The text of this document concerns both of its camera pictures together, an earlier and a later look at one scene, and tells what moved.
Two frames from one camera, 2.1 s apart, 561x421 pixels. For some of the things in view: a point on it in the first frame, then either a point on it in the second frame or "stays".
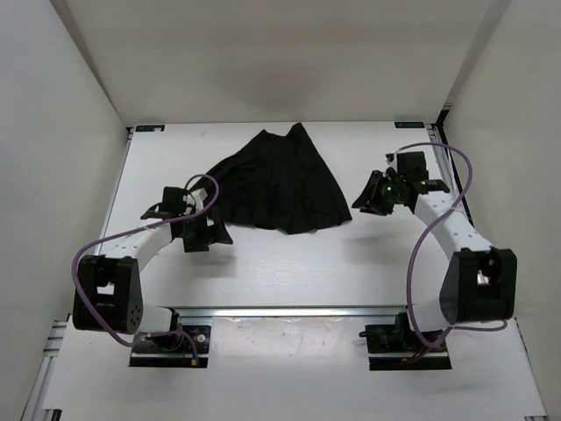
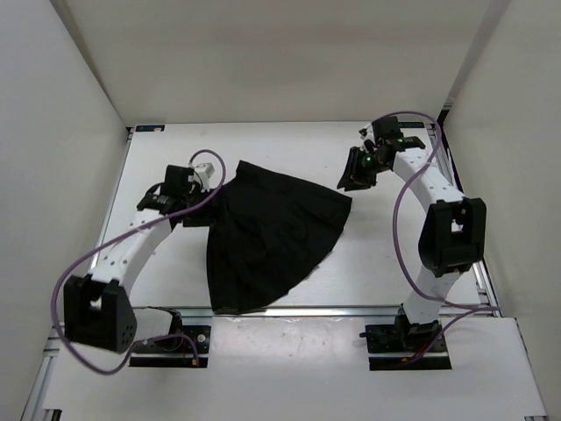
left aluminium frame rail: (33, 410) stays
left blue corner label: (150, 128) stays
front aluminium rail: (290, 313) stays
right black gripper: (367, 196) → (351, 178)
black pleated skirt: (279, 181) → (268, 233)
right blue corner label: (408, 125) stays
